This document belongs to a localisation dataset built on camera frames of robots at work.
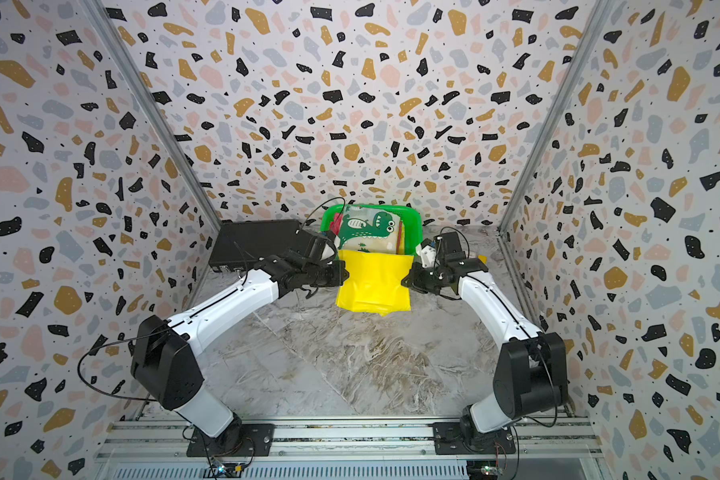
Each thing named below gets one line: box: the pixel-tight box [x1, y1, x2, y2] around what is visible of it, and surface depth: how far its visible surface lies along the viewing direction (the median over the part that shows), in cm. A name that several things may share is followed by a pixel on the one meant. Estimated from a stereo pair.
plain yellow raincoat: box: [336, 250, 414, 317], surface depth 87 cm
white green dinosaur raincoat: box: [338, 206, 401, 254], surface depth 112 cm
